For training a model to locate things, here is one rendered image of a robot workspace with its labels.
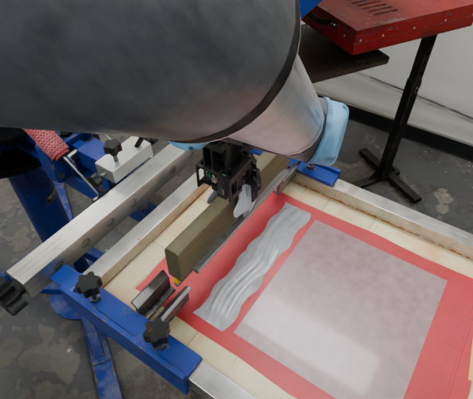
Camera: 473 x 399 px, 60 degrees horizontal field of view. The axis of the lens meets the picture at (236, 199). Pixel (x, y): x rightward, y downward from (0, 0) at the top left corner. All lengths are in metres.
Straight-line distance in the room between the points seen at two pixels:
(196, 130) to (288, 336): 0.68
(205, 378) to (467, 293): 0.55
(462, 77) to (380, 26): 1.25
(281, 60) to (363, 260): 0.79
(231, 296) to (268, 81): 0.70
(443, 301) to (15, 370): 1.64
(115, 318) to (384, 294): 0.52
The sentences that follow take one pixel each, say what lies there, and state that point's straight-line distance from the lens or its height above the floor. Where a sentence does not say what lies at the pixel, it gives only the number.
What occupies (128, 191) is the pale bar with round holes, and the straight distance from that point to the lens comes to 0.93.
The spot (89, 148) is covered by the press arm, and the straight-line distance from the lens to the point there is 1.08.
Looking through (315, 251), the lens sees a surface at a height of 0.96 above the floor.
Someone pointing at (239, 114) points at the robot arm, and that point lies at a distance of 0.16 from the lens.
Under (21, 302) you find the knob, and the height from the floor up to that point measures 1.02.
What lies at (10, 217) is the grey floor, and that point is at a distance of 2.57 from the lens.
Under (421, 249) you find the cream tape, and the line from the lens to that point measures 0.99.
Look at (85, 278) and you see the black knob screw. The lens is 0.78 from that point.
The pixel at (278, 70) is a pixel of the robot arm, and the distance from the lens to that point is 0.16.
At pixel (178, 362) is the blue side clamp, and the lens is 0.74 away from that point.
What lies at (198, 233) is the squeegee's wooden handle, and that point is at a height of 1.14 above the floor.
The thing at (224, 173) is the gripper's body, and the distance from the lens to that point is 0.67.
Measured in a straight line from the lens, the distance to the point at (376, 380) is 0.81.
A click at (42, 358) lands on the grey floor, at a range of 1.99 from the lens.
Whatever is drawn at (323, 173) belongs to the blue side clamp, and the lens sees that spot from 1.03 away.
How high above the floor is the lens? 1.68
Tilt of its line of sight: 46 degrees down
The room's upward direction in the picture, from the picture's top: straight up
